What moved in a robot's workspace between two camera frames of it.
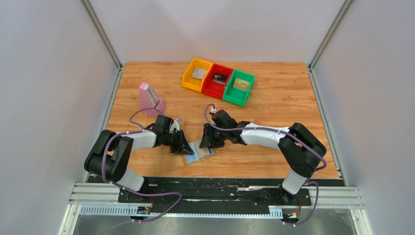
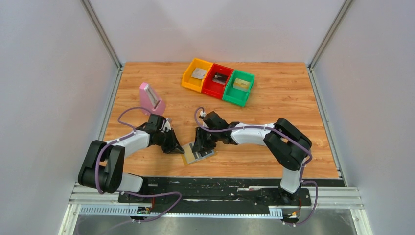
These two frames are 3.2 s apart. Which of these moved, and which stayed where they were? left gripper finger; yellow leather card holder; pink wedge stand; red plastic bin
Moved: left gripper finger
Stayed: pink wedge stand; yellow leather card holder; red plastic bin
